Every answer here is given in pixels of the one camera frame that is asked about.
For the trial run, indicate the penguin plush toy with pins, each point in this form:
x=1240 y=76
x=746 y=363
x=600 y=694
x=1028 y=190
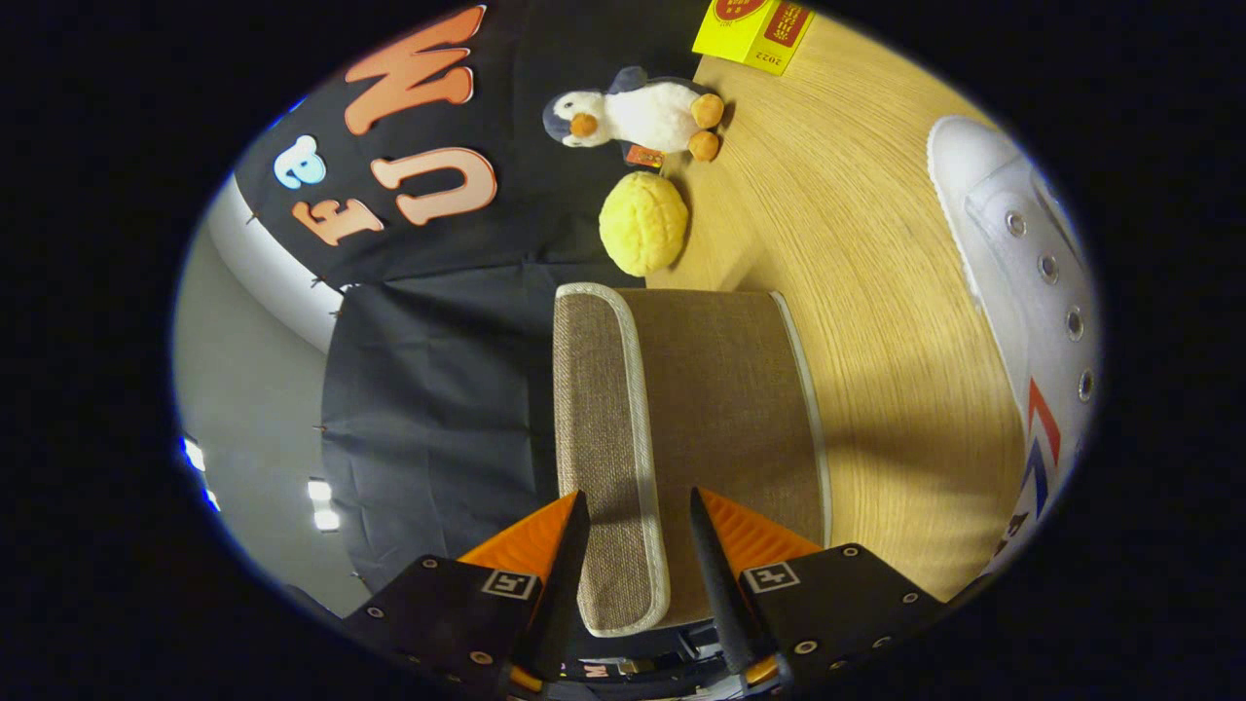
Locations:
x=652 y=112

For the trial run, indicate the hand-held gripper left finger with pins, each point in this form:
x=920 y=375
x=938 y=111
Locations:
x=569 y=584

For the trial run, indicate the rectangular ceiling light panel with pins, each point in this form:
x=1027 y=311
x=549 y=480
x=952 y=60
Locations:
x=195 y=455

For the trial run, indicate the yellow book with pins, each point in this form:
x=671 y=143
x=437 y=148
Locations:
x=750 y=39

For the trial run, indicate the ceiling strip light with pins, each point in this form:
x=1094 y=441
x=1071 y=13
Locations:
x=321 y=492

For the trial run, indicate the white shoe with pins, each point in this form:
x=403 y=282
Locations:
x=1012 y=273

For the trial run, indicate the brown fabric storage box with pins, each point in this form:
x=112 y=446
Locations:
x=720 y=409

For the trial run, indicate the yellow round plush toy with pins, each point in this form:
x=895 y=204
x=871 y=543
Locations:
x=642 y=224

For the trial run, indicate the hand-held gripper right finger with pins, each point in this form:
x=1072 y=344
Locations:
x=720 y=584

